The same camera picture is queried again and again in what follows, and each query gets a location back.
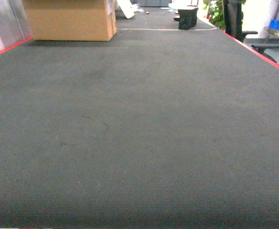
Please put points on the dark grey table mat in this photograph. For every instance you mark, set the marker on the dark grey table mat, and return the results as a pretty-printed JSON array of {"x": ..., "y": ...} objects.
[{"x": 156, "y": 128}]

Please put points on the white object at table end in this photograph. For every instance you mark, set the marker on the white object at table end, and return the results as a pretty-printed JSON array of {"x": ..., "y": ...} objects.
[{"x": 128, "y": 8}]

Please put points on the black device on table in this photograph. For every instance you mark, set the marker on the black device on table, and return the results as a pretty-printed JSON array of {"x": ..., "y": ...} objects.
[{"x": 187, "y": 17}]

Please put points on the large cardboard box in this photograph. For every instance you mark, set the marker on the large cardboard box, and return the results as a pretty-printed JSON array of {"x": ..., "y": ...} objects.
[{"x": 71, "y": 20}]

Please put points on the green potted plant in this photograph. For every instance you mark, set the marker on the green potted plant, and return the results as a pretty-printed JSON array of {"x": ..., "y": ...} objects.
[{"x": 226, "y": 15}]

